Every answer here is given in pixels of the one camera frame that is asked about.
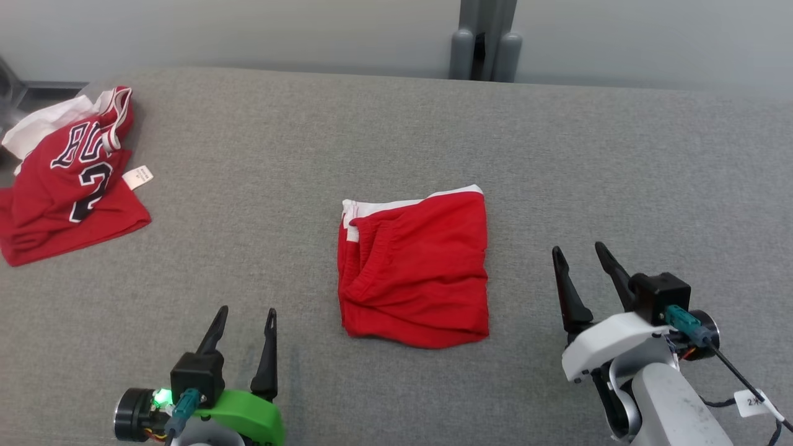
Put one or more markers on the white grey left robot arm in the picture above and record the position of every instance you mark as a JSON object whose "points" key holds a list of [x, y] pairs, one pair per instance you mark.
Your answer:
{"points": [[207, 437]]}

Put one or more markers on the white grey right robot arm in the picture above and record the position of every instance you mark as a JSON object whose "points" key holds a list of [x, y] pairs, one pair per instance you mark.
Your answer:
{"points": [[669, 409]]}

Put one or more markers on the grey metal stand frame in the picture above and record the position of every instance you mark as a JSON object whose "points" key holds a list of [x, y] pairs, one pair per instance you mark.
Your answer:
{"points": [[461, 56]]}

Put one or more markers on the teal left camera connector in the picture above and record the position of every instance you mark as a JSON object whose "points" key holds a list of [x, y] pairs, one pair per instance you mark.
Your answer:
{"points": [[184, 406]]}

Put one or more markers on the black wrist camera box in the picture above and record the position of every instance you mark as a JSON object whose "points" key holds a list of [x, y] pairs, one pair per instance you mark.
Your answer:
{"points": [[660, 294], [197, 378]]}

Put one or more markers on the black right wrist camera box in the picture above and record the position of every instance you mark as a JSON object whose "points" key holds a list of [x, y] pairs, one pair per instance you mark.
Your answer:
{"points": [[660, 294]]}

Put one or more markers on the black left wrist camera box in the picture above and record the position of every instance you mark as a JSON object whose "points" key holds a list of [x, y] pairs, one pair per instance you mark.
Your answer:
{"points": [[197, 378]]}

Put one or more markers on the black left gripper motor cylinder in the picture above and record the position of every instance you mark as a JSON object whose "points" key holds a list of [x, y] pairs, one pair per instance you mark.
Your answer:
{"points": [[131, 414]]}

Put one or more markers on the teal camera connector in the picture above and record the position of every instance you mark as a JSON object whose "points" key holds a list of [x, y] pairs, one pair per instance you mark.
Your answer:
{"points": [[184, 406], [681, 321]]}

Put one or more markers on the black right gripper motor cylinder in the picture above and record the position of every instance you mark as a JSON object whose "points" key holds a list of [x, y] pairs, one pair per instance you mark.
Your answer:
{"points": [[697, 352]]}

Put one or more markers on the red basketball jersey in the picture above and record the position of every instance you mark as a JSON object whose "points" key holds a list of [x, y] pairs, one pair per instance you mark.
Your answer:
{"points": [[56, 204]]}

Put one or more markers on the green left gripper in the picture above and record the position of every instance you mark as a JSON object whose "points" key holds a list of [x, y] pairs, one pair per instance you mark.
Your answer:
{"points": [[257, 418]]}

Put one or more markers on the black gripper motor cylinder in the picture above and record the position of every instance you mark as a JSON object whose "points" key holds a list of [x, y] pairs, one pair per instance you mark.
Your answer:
{"points": [[697, 352], [131, 414]]}

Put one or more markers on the dark grey metal frame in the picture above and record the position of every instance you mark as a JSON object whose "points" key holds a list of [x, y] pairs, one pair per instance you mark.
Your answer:
{"points": [[43, 90]]}

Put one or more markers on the teal right camera connector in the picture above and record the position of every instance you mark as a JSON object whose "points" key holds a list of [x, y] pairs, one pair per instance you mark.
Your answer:
{"points": [[681, 321]]}

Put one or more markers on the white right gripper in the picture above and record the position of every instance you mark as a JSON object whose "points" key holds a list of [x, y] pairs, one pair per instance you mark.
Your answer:
{"points": [[610, 344]]}

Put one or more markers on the red shorts white waistband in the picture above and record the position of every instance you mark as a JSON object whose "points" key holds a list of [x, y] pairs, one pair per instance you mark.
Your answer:
{"points": [[415, 272]]}

